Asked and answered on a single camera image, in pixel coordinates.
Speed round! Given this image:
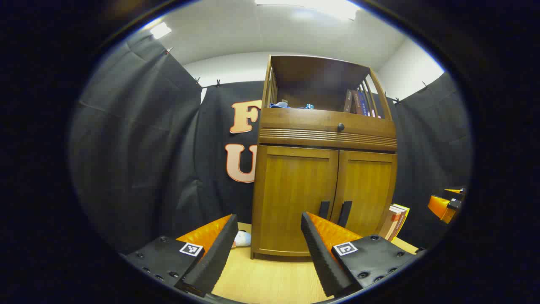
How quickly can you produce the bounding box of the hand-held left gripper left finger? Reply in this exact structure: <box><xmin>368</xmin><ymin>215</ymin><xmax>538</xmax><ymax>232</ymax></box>
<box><xmin>120</xmin><ymin>214</ymin><xmax>239</xmax><ymax>298</ymax></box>

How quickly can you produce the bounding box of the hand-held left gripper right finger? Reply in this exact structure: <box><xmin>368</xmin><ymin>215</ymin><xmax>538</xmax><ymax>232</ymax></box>
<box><xmin>300</xmin><ymin>212</ymin><xmax>422</xmax><ymax>298</ymax></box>

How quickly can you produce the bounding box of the wooden cabinet door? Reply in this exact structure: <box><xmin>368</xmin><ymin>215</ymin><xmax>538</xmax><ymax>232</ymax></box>
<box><xmin>330</xmin><ymin>150</ymin><xmax>398</xmax><ymax>238</ymax></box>
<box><xmin>253</xmin><ymin>145</ymin><xmax>339</xmax><ymax>257</ymax></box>

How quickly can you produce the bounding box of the wooden double-door shoe cabinet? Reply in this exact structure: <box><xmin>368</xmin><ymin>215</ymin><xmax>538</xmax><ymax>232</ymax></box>
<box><xmin>251</xmin><ymin>54</ymin><xmax>398</xmax><ymax>261</ymax></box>

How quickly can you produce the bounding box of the white soft object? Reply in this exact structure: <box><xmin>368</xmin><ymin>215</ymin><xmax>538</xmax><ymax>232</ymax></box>
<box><xmin>232</xmin><ymin>231</ymin><xmax>252</xmax><ymax>248</ymax></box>

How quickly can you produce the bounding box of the yellow cover paperback book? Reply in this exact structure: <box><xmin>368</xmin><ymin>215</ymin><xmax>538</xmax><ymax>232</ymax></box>
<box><xmin>390</xmin><ymin>204</ymin><xmax>410</xmax><ymax>242</ymax></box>

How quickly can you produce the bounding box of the orange spine paperback book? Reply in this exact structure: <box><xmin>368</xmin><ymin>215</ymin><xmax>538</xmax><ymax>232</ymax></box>
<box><xmin>378</xmin><ymin>205</ymin><xmax>401</xmax><ymax>240</ymax></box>

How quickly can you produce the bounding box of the black backdrop cloth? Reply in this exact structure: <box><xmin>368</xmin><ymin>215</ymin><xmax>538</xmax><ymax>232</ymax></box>
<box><xmin>70</xmin><ymin>32</ymin><xmax>472</xmax><ymax>254</ymax></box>

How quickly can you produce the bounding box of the wooden drawer with black knob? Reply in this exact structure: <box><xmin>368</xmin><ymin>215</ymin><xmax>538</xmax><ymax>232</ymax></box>
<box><xmin>259</xmin><ymin>108</ymin><xmax>397</xmax><ymax>140</ymax></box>

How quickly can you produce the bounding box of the large ceiling light panel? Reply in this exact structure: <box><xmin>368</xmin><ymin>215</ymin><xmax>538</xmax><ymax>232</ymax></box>
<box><xmin>254</xmin><ymin>0</ymin><xmax>361</xmax><ymax>21</ymax></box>

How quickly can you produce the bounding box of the small ceiling light panel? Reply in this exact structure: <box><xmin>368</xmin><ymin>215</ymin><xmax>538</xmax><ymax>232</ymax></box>
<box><xmin>150</xmin><ymin>22</ymin><xmax>173</xmax><ymax>40</ymax></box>

